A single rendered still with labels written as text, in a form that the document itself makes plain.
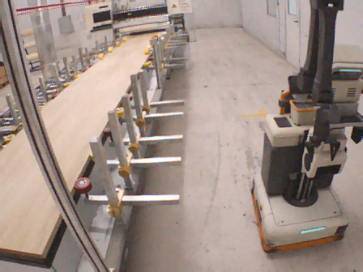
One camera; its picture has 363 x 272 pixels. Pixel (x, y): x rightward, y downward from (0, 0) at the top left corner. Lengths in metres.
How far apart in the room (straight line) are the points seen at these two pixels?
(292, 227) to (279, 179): 0.35
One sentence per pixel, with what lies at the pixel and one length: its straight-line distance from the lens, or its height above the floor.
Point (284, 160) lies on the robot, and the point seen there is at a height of 0.60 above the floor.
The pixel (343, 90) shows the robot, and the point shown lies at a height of 1.17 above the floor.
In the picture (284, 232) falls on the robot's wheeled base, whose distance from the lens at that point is 1.73.
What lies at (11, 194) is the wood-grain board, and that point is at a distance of 1.35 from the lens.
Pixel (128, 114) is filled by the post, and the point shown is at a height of 1.01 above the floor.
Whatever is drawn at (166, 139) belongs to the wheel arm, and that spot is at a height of 0.81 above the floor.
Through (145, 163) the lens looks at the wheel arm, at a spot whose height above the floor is 0.83.
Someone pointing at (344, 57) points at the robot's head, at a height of 1.34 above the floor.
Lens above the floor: 1.58
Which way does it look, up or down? 29 degrees down
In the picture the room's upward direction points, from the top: 6 degrees counter-clockwise
